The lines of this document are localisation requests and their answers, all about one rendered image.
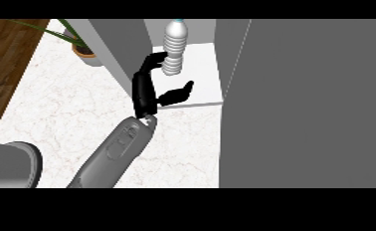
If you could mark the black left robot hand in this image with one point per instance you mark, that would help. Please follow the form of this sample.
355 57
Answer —
145 92

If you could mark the grey rounded object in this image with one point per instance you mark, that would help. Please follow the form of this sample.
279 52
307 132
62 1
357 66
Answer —
16 167

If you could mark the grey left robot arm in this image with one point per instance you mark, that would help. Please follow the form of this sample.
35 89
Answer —
119 148

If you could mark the grey cabinet with white shelf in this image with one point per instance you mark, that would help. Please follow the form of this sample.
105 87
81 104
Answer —
117 42

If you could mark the green potted plant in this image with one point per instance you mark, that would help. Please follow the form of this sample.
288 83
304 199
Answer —
84 51

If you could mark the clear ribbed water bottle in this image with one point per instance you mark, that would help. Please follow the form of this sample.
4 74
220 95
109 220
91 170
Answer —
175 42

